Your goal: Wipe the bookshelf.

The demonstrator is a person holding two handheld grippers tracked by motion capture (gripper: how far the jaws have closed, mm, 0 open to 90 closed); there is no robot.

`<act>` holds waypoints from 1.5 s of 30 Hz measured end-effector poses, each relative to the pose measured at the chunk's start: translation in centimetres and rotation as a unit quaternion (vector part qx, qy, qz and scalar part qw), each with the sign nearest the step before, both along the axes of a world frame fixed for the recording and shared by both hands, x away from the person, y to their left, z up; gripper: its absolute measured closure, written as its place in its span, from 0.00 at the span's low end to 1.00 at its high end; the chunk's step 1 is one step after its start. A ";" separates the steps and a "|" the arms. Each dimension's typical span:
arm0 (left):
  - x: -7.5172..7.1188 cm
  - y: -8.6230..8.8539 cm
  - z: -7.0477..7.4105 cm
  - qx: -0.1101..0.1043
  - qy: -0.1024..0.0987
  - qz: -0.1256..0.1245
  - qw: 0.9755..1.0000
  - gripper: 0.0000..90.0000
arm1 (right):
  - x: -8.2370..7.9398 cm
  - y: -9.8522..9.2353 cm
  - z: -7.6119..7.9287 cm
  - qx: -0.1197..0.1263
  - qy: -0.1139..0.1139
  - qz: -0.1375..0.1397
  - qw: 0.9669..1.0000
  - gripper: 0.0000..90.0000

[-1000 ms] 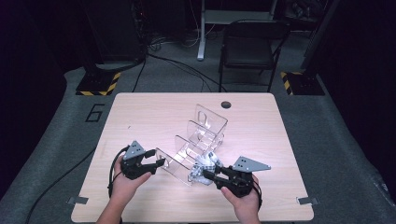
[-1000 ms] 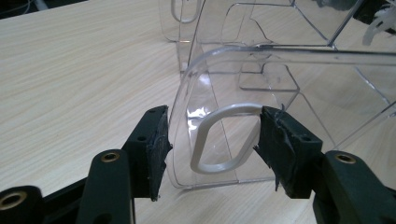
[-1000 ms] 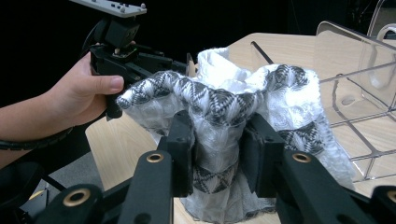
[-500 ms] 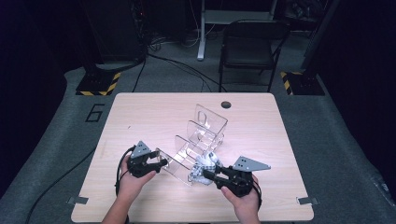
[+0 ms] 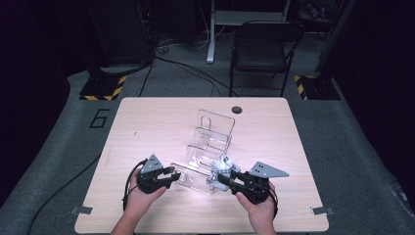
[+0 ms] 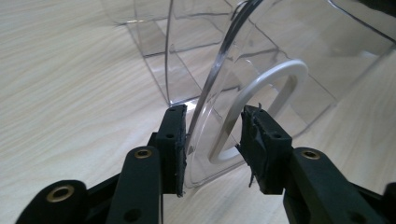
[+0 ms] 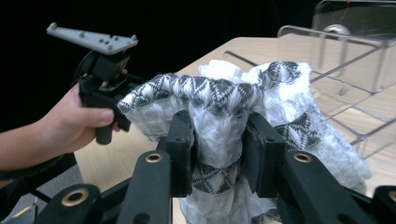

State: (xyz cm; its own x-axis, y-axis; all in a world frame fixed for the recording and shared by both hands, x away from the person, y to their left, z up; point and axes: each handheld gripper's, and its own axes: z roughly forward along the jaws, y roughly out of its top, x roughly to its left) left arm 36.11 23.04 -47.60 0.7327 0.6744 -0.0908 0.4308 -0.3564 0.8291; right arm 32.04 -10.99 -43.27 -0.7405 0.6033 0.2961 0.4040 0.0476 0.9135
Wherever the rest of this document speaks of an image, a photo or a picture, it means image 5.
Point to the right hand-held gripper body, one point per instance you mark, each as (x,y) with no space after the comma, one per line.
(264,170)

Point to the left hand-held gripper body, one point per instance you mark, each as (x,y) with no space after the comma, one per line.
(151,164)

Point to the white black patterned cloth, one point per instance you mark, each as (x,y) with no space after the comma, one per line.
(221,168)

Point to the clear acrylic organizer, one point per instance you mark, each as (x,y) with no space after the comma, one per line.
(212,137)

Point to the person's left hand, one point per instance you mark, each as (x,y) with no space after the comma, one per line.
(138,202)

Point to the person's right hand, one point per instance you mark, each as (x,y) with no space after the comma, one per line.
(261,215)

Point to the grey tape strip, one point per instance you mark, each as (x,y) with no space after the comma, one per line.
(323,211)
(81,210)

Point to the black stand yellow striped base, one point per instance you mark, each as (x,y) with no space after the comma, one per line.
(318,88)
(102,88)

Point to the black folding chair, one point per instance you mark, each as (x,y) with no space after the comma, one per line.
(259,54)

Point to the black equipment cabinet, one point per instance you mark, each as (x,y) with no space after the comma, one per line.
(124,32)

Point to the white metal desk frame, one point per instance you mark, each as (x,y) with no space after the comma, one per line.
(211,49)

